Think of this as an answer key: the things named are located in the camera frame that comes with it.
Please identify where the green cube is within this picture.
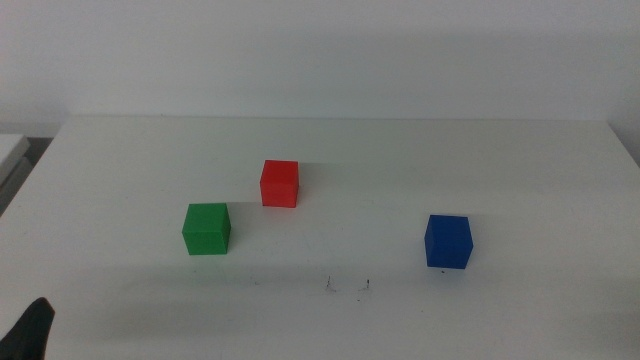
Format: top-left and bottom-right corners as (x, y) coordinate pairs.
(181, 202), (232, 257)

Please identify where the blue cube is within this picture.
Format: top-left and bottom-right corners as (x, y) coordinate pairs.
(424, 214), (475, 270)

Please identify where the red cube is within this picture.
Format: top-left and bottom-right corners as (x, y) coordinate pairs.
(259, 159), (300, 209)

